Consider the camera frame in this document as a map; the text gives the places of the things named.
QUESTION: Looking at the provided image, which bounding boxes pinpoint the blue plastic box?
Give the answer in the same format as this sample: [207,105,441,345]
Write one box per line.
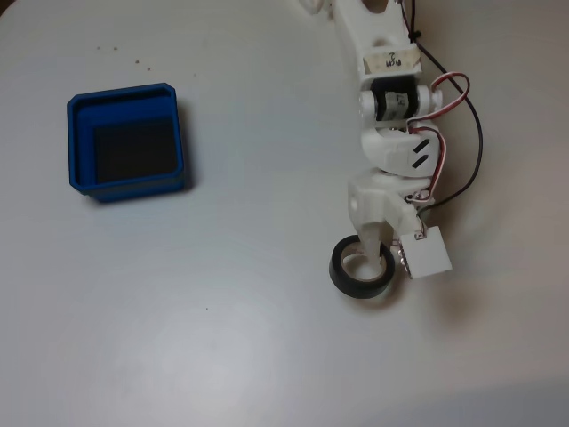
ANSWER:
[66,83,187,205]

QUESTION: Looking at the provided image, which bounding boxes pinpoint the red and white servo cable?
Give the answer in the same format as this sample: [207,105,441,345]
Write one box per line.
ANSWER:
[405,73,471,205]

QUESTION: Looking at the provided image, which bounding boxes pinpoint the white camera box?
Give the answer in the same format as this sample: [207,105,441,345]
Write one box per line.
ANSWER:
[398,224,453,281]

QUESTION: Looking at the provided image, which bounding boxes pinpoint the black tape roll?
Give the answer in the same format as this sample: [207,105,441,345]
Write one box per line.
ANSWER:
[328,234,397,300]

